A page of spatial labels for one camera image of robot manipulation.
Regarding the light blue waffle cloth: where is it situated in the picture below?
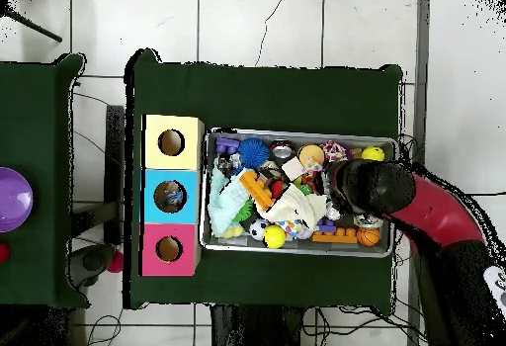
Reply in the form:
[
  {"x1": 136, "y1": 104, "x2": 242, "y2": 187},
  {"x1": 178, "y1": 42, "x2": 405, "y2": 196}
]
[{"x1": 207, "y1": 167, "x2": 248, "y2": 238}]

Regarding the cream waffle cloth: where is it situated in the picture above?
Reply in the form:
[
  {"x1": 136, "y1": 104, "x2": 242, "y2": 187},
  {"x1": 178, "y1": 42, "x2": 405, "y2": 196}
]
[{"x1": 258, "y1": 183, "x2": 329, "y2": 230}]

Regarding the polka dot fabric bow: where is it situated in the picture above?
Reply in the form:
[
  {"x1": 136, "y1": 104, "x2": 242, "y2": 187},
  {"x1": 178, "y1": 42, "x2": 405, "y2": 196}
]
[{"x1": 302, "y1": 155, "x2": 324, "y2": 174}]

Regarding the bottle with blue label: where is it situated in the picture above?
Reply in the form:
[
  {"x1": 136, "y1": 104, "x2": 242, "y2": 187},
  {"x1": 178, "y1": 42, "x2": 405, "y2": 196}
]
[{"x1": 161, "y1": 187, "x2": 186, "y2": 207}]

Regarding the wooden box with three holes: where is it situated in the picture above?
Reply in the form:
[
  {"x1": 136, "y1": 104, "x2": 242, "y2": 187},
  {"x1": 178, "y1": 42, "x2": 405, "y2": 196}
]
[{"x1": 140, "y1": 114, "x2": 207, "y2": 277}]

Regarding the orange grid tray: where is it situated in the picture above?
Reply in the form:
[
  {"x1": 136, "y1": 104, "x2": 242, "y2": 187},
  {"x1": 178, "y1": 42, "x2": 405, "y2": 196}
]
[{"x1": 238, "y1": 169, "x2": 277, "y2": 212}]

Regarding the blue spiky rubber ball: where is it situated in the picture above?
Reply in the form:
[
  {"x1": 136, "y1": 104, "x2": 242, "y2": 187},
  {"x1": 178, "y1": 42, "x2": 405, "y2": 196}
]
[{"x1": 237, "y1": 136, "x2": 271, "y2": 170}]

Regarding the plain wooden cube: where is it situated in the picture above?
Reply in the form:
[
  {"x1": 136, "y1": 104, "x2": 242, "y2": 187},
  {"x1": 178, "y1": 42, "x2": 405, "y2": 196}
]
[{"x1": 281, "y1": 156, "x2": 305, "y2": 182}]

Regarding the orange foam disc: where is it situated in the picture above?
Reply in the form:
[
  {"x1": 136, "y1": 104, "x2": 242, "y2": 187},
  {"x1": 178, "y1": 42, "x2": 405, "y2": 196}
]
[{"x1": 296, "y1": 143, "x2": 326, "y2": 167}]

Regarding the yellow tennis ball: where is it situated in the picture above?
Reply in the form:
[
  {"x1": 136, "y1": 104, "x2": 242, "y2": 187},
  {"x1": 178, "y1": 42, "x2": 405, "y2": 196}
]
[{"x1": 262, "y1": 224, "x2": 287, "y2": 249}]

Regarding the dark green table cloth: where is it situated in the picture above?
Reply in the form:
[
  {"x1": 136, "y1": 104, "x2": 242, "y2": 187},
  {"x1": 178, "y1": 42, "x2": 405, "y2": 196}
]
[
  {"x1": 0, "y1": 53, "x2": 90, "y2": 309},
  {"x1": 124, "y1": 47, "x2": 404, "y2": 310}
]

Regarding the orange flat toy brick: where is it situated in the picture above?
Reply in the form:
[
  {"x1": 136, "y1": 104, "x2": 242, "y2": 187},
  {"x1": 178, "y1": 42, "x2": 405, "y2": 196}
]
[{"x1": 311, "y1": 226, "x2": 359, "y2": 244}]

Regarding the yellow smiley ball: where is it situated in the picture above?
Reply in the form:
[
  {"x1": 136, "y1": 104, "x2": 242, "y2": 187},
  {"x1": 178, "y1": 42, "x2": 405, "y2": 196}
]
[{"x1": 361, "y1": 144, "x2": 385, "y2": 162}]

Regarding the orange toy basketball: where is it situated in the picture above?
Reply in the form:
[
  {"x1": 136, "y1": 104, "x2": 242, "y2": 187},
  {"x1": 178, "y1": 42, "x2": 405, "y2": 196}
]
[{"x1": 356, "y1": 225, "x2": 381, "y2": 248}]

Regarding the black upright panel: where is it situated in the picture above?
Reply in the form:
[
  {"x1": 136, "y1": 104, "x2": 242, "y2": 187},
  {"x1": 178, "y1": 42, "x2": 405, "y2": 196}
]
[{"x1": 103, "y1": 104, "x2": 127, "y2": 244}]

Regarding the grey object with red knob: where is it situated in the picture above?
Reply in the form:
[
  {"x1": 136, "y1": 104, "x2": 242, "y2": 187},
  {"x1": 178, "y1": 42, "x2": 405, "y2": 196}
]
[{"x1": 68, "y1": 242, "x2": 125, "y2": 288}]

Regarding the purple ball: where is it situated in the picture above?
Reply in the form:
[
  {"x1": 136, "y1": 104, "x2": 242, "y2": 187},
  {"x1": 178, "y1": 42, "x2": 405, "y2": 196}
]
[{"x1": 0, "y1": 166, "x2": 34, "y2": 233}]

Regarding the black tripod leg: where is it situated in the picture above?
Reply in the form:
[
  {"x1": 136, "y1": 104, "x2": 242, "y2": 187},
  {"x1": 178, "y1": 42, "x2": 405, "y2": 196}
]
[{"x1": 0, "y1": 0, "x2": 63, "y2": 43}]

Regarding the grey wire mesh bin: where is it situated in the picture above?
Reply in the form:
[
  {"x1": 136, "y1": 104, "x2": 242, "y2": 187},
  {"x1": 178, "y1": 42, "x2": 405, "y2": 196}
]
[{"x1": 199, "y1": 127, "x2": 398, "y2": 259}]

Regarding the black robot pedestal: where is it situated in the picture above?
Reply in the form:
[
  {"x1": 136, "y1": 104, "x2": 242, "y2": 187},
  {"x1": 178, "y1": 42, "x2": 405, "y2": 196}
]
[{"x1": 211, "y1": 303, "x2": 317, "y2": 346}]

